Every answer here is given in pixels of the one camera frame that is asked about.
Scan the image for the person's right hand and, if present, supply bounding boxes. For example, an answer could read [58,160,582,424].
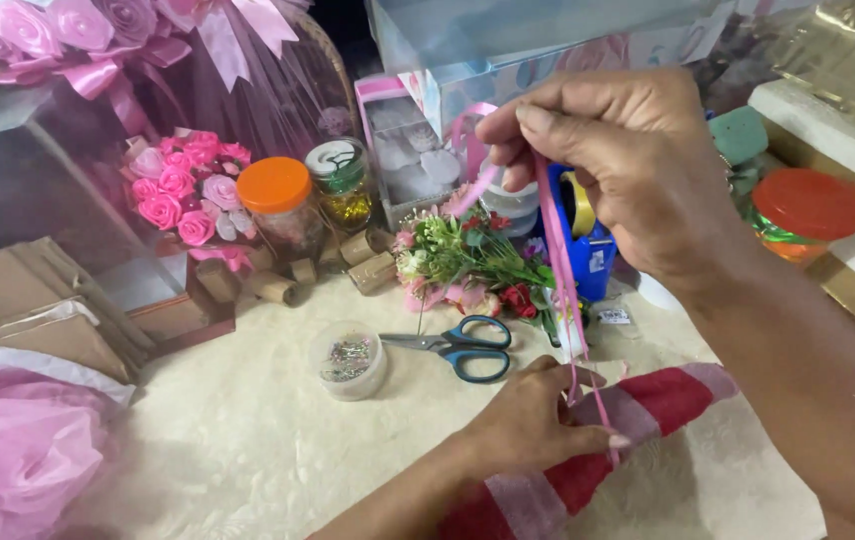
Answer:
[476,67,745,295]

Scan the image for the person's left hand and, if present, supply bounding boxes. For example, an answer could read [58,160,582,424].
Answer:
[465,356,633,481]

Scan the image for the thin pink ribbon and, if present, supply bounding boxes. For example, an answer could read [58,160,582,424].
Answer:
[448,101,633,470]

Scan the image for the red white striped cloth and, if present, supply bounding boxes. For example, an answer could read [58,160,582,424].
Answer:
[435,362,741,540]

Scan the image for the yellow tape roll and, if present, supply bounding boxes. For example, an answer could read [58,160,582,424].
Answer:
[561,172,598,240]

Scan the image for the green floral foam block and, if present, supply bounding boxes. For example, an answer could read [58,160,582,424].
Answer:
[708,105,771,168]

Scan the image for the blue tape dispenser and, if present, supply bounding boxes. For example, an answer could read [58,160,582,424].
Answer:
[543,163,618,303]

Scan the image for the small labelled plastic packet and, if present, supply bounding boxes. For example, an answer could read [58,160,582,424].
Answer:
[592,300,636,328]

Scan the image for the stack of clear round tubs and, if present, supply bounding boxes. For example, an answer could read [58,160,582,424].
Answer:
[478,161,541,240]

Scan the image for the red lid jar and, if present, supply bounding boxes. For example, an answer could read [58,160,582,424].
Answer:
[748,168,855,266]

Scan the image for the bunch of artificial flowers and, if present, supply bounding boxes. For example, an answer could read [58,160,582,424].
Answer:
[393,183,588,348]

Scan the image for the clear floral gift box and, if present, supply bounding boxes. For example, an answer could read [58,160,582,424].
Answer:
[366,0,738,151]

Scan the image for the round clear pin container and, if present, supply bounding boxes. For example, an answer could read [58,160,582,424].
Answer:
[307,321,390,402]

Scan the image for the heap of brown cardboard tubes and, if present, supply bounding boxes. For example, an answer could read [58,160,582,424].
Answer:
[193,225,400,307]

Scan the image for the gold cellophane sheet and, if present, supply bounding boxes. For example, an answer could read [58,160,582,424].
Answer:
[697,0,855,144]

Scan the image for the pink box with white shells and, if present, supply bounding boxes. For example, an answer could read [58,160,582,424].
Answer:
[354,72,475,232]

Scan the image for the cream embossed tablecloth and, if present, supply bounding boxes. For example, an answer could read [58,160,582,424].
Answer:
[60,270,828,540]

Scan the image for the white lid clear jar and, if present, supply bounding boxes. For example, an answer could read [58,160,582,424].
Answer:
[304,137,374,232]

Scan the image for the orange lid plastic jar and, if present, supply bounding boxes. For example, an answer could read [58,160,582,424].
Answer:
[236,156,326,265]

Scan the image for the wicker basket with cellophane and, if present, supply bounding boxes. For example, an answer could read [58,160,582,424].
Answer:
[135,0,363,162]

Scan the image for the pink rose bouquet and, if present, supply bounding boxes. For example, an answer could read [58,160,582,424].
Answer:
[123,129,256,273]

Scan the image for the white paper sheet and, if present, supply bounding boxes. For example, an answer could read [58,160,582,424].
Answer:
[0,341,138,408]

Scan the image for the pink tulle fabric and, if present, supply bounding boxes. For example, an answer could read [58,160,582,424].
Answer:
[0,367,127,540]

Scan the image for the stack of brown cardboard sheets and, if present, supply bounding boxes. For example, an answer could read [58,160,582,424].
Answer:
[0,236,156,385]

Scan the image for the clear display box brown base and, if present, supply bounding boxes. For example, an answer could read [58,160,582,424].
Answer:
[0,82,238,355]

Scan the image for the pink satin rose arrangement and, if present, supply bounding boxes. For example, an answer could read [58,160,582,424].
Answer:
[0,0,196,136]

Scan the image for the blue handled scissors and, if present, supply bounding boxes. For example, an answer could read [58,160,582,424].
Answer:
[378,315,513,385]

